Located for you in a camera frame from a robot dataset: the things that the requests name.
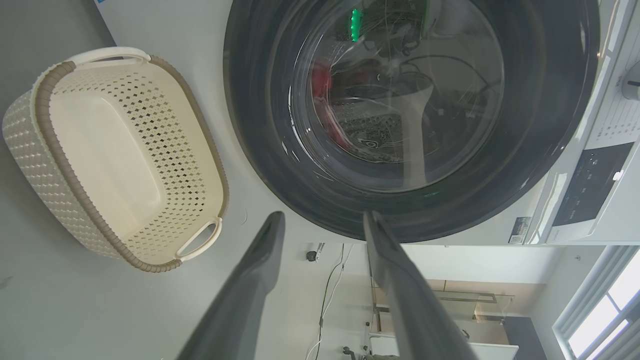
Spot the dark cabinet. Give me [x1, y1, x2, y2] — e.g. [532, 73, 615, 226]
[500, 316, 548, 360]

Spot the small QR code sticker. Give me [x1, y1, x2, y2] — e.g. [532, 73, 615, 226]
[509, 216, 531, 245]

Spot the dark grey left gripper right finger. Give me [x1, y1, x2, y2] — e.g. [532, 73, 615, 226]
[362, 210, 479, 360]

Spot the round black glass washer door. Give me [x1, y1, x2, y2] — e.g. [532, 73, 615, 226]
[223, 0, 601, 244]

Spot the red garment with white band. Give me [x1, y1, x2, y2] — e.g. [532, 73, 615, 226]
[310, 65, 353, 151]

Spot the black white patterned garment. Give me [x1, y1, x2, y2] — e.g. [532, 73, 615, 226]
[340, 112, 406, 163]

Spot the thin white hanging cable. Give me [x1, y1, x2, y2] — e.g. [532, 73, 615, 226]
[306, 244, 354, 360]

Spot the thin black hanging cable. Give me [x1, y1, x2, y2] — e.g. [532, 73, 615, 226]
[319, 243, 347, 342]

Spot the cream perforated laundry basket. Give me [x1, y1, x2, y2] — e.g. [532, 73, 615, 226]
[1, 46, 230, 274]

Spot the bright window with white frame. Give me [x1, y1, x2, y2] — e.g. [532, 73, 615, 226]
[552, 245, 640, 360]

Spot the white front-load washing machine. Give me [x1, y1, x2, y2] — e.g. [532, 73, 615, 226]
[92, 0, 640, 247]

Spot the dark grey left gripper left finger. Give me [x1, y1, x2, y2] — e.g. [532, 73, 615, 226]
[176, 211, 286, 360]

